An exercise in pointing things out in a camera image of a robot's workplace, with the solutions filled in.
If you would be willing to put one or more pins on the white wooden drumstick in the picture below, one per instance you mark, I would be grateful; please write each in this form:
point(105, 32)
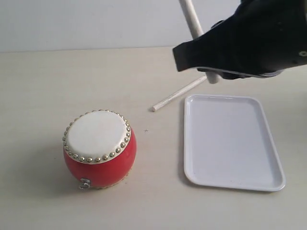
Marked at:
point(177, 94)
point(196, 31)

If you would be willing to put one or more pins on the small red drum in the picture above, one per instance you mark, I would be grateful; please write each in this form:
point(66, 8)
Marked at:
point(99, 148)

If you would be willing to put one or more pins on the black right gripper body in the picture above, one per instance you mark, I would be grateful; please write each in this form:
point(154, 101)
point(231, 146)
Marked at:
point(269, 35)

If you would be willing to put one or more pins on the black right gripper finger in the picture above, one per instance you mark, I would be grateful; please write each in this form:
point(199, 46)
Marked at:
point(210, 51)
point(234, 76)

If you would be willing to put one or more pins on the white plastic tray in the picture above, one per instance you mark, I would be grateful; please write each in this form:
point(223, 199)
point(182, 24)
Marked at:
point(228, 144)

